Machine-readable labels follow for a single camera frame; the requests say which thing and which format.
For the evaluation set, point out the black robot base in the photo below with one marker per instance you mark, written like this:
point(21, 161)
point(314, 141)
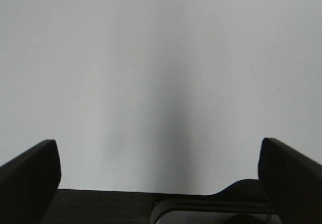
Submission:
point(91, 206)

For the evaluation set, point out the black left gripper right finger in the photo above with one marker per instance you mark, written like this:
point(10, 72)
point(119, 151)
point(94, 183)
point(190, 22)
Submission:
point(292, 182)

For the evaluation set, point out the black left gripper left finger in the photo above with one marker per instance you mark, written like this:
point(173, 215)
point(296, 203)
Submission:
point(29, 183)

